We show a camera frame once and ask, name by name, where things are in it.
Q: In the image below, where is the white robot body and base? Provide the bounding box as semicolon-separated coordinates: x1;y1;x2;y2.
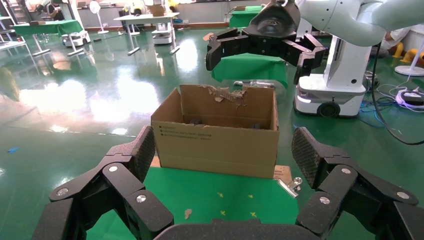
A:
294;34;374;118

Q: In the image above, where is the white round stand base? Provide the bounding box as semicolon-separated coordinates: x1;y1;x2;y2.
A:
394;38;424;77

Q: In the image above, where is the brown cardboard box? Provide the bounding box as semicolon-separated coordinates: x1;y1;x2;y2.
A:
147;4;167;17

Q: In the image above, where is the large open cardboard carton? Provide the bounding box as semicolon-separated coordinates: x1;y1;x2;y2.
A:
151;84;280;180

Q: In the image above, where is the white table leg frame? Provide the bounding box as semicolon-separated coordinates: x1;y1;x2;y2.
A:
233;80;276;89

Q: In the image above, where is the silver binder clip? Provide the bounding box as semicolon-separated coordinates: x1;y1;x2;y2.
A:
277;177;303;199

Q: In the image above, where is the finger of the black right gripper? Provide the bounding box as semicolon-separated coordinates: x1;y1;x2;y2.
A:
281;33;327;85
205;28;250;71

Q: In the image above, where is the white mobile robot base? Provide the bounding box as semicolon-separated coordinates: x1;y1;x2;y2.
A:
151;22;175;46
62;30;91;48

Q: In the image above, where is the green table cloth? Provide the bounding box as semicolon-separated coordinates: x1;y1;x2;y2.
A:
86;166;301;240

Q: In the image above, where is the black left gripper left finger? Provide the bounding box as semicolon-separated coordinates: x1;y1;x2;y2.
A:
31;125;175;240

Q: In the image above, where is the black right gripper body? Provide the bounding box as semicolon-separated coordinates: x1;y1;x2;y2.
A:
243;1;301;57

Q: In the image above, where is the green cloth covered table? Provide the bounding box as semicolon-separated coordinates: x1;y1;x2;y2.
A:
12;19;84;38
228;5;266;29
210;52;289;89

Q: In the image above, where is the white power strip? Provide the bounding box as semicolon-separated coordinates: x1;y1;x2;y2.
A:
395;88;424;110

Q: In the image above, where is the yellow floor stand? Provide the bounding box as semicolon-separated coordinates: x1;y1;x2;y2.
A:
400;48;424;64
392;42;406;59

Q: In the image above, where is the white table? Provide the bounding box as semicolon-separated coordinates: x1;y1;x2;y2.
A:
113;12;181;56

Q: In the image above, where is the person in dark clothes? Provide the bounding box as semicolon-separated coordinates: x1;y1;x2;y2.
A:
46;1;66;21

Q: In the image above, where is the white pedestal fan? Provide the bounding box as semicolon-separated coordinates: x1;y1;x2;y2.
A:
88;0;110;35

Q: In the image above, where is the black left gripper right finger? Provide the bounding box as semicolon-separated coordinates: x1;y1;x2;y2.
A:
291;126;424;240

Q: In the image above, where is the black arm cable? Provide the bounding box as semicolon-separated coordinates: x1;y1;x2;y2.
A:
370;42;424;147

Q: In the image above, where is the person in white clothes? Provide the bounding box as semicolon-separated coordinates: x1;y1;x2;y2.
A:
380;28;413;51

